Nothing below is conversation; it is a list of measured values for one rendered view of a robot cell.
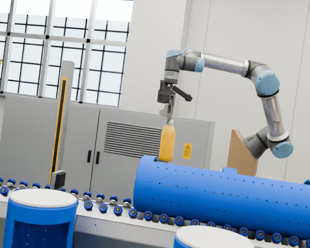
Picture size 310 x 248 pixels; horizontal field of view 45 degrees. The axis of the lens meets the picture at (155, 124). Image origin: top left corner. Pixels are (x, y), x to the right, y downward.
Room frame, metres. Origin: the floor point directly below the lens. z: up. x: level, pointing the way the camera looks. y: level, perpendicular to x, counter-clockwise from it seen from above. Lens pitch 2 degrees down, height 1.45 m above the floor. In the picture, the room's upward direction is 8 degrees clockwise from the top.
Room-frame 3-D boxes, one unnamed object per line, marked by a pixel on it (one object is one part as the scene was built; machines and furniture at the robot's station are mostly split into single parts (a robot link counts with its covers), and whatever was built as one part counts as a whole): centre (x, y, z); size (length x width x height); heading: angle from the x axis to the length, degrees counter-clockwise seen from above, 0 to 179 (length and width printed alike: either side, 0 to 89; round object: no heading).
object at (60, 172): (1.96, 0.46, 1.00); 0.10 x 0.04 x 0.15; 172
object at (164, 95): (1.88, -0.04, 1.56); 0.09 x 0.08 x 0.12; 82
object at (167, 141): (1.88, -0.07, 1.32); 0.07 x 0.07 x 0.19
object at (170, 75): (1.88, -0.05, 1.64); 0.08 x 0.08 x 0.05
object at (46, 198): (1.60, 0.43, 1.03); 0.28 x 0.28 x 0.01
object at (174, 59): (1.88, -0.05, 1.72); 0.09 x 0.08 x 0.11; 97
